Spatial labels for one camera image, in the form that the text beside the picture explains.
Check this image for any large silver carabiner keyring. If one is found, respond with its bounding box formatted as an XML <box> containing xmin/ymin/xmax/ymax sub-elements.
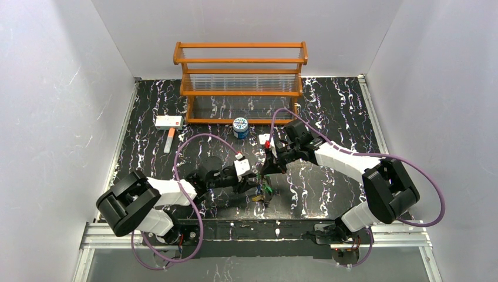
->
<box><xmin>254</xmin><ymin>176</ymin><xmax>275</xmax><ymax>204</ymax></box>

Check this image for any yellow key tag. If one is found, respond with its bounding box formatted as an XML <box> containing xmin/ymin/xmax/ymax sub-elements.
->
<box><xmin>252</xmin><ymin>195</ymin><xmax>264</xmax><ymax>202</ymax></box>

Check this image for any green key tag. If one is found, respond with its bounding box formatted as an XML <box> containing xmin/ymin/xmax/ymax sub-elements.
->
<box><xmin>263</xmin><ymin>184</ymin><xmax>273</xmax><ymax>194</ymax></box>

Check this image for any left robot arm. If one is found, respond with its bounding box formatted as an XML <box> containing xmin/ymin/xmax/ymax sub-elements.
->
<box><xmin>96</xmin><ymin>155</ymin><xmax>258</xmax><ymax>237</ymax></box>

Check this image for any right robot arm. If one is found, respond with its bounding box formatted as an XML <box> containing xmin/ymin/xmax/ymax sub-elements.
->
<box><xmin>258</xmin><ymin>120</ymin><xmax>420</xmax><ymax>237</ymax></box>

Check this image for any blue round jar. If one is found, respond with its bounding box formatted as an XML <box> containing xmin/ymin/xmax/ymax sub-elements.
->
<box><xmin>233</xmin><ymin>117</ymin><xmax>249</xmax><ymax>139</ymax></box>

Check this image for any orange white tube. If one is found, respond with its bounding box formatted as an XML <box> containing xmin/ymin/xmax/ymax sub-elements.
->
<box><xmin>163</xmin><ymin>128</ymin><xmax>176</xmax><ymax>154</ymax></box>

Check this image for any orange wooden shelf rack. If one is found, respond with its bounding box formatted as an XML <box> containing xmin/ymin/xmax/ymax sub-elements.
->
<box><xmin>173</xmin><ymin>41</ymin><xmax>308</xmax><ymax>125</ymax></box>

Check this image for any white red small box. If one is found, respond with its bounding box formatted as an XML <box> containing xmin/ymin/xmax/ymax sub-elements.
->
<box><xmin>154</xmin><ymin>115</ymin><xmax>184</xmax><ymax>130</ymax></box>

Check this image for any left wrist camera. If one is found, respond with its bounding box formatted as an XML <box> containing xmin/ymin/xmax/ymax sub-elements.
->
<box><xmin>234</xmin><ymin>152</ymin><xmax>253</xmax><ymax>182</ymax></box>

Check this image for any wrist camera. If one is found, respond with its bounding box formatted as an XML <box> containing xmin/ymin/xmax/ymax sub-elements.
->
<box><xmin>234</xmin><ymin>152</ymin><xmax>253</xmax><ymax>182</ymax></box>
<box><xmin>258</xmin><ymin>133</ymin><xmax>277</xmax><ymax>157</ymax></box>

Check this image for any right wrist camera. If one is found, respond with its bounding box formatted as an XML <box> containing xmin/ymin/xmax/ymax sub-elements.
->
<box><xmin>258</xmin><ymin>133</ymin><xmax>277</xmax><ymax>157</ymax></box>

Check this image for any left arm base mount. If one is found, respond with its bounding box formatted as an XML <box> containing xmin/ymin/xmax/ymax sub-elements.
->
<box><xmin>145</xmin><ymin>224</ymin><xmax>200</xmax><ymax>246</ymax></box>

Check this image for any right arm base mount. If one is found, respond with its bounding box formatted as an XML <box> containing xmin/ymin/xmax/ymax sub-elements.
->
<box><xmin>301</xmin><ymin>229</ymin><xmax>372</xmax><ymax>249</ymax></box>

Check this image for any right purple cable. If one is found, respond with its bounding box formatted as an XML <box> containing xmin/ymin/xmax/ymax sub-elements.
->
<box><xmin>268</xmin><ymin>108</ymin><xmax>447</xmax><ymax>267</ymax></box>

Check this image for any aluminium frame rail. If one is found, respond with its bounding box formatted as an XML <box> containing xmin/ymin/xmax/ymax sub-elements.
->
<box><xmin>80</xmin><ymin>219</ymin><xmax>432</xmax><ymax>249</ymax></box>

